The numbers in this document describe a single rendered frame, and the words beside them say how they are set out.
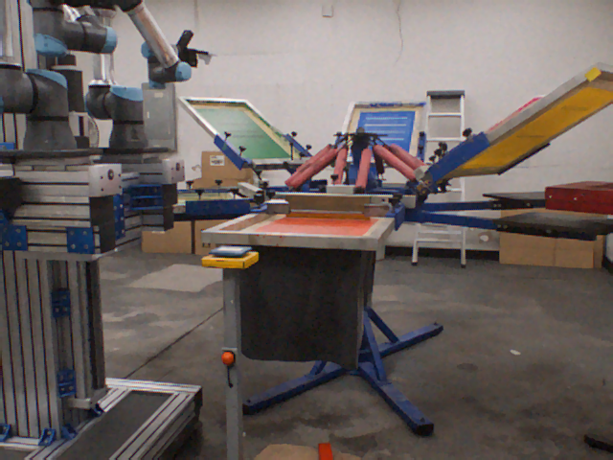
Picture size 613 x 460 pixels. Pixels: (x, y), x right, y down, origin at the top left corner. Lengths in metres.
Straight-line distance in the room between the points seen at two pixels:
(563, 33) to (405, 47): 1.54
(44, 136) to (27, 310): 0.67
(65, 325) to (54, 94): 0.83
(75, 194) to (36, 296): 0.51
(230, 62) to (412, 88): 2.06
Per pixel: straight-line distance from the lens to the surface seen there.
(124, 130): 2.36
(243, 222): 2.26
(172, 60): 2.55
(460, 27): 6.61
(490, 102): 6.54
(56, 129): 1.94
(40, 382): 2.37
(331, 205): 2.46
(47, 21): 1.69
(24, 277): 2.28
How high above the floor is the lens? 1.30
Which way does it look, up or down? 9 degrees down
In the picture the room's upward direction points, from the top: straight up
